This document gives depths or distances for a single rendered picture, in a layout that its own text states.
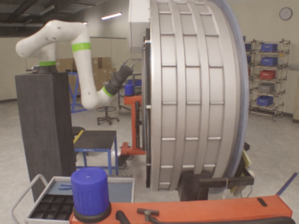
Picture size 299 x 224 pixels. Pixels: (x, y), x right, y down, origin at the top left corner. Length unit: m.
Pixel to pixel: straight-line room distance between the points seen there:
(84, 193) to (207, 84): 0.74
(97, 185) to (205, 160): 0.72
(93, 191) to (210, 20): 1.05
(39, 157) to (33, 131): 0.21
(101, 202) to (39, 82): 1.18
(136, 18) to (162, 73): 0.39
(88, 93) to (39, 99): 0.48
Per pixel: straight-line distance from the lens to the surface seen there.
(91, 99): 1.42
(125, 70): 1.42
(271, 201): 0.95
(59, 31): 1.37
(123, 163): 3.09
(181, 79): 1.11
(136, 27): 1.35
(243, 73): 1.19
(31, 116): 1.86
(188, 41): 1.22
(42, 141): 1.87
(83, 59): 1.44
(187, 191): 1.39
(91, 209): 0.76
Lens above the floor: 1.47
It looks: 14 degrees down
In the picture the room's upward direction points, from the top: straight up
